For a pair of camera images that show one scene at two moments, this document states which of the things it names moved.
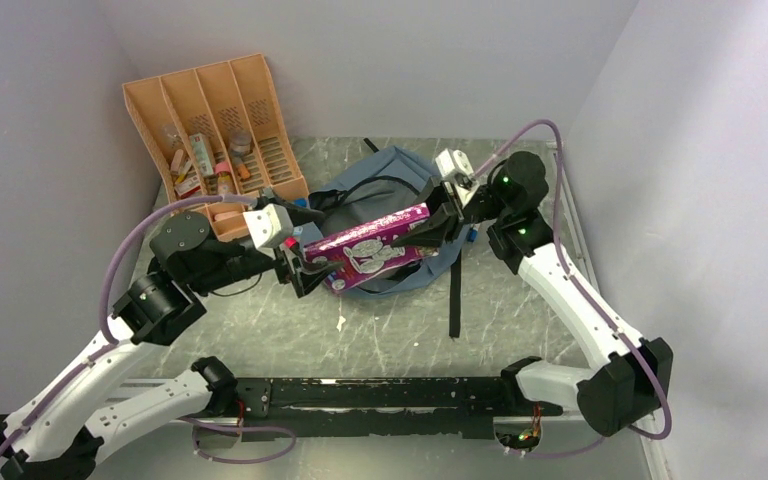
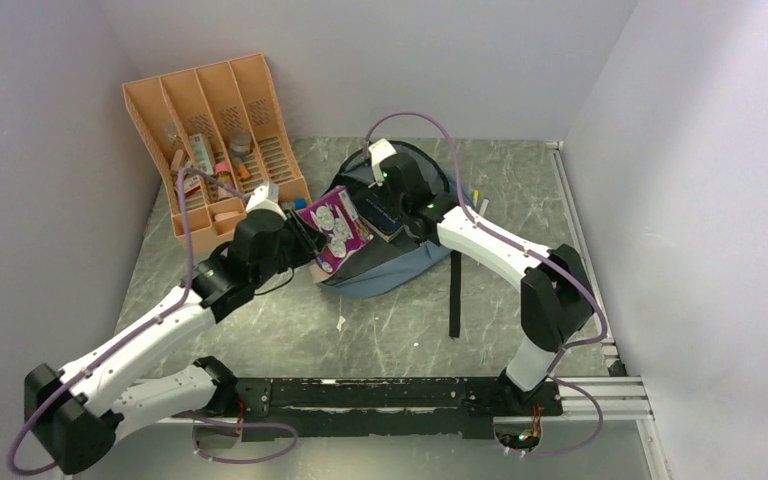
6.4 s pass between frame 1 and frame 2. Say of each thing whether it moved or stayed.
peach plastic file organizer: stayed
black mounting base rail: stayed
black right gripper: moved
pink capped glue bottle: stayed
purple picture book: moved
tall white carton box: stayed
